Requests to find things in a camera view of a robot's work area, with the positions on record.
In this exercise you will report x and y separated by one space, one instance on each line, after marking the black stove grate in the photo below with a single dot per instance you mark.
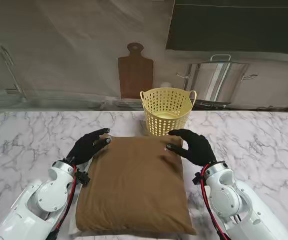
208 105

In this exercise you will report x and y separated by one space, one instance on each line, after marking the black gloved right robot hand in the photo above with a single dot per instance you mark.
198 150

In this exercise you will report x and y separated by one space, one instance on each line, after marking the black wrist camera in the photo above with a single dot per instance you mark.
84 178
197 178

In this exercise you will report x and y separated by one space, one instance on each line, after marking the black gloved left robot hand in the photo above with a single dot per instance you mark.
86 147

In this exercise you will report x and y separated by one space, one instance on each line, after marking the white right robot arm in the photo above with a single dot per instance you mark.
223 195

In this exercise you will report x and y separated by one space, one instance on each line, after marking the white pillow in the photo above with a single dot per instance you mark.
88 233

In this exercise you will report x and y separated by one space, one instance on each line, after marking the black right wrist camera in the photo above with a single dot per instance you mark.
197 178

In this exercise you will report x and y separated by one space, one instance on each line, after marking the brown pillowcase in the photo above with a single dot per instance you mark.
133 187

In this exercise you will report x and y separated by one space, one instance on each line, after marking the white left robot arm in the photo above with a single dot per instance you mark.
51 190

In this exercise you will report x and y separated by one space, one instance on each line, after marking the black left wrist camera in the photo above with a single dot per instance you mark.
84 178

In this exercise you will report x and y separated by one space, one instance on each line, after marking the yellow perforated laundry basket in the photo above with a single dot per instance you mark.
158 125

